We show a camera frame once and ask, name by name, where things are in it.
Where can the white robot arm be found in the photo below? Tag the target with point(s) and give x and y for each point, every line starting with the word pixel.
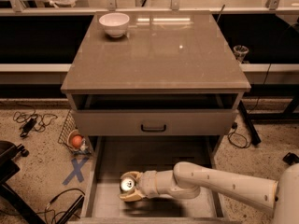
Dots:
pixel 279 199

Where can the grey drawer cabinet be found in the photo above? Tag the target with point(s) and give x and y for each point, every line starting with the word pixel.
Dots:
pixel 169 61

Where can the green soda can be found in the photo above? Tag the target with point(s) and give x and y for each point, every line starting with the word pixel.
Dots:
pixel 127 184

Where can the wire basket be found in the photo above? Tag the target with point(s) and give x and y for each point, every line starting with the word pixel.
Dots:
pixel 68 131

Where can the orange ball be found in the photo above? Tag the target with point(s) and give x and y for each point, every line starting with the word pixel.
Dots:
pixel 76 141

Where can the upper closed drawer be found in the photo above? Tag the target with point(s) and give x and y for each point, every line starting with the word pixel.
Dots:
pixel 180 123

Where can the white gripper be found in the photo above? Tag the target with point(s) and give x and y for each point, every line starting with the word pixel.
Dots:
pixel 148 184

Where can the blue tape cross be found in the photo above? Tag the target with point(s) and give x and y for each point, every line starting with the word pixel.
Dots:
pixel 76 172

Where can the black drawer handle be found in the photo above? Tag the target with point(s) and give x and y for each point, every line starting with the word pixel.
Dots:
pixel 146 129

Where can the black stand leg right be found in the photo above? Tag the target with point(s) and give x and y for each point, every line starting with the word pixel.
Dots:
pixel 255 139

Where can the white ceramic bowl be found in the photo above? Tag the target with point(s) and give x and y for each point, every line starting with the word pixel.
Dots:
pixel 115 24

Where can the clear glass cup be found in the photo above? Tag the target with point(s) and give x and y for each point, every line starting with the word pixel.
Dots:
pixel 240 52

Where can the open middle drawer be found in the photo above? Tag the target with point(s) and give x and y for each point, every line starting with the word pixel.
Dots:
pixel 115 156

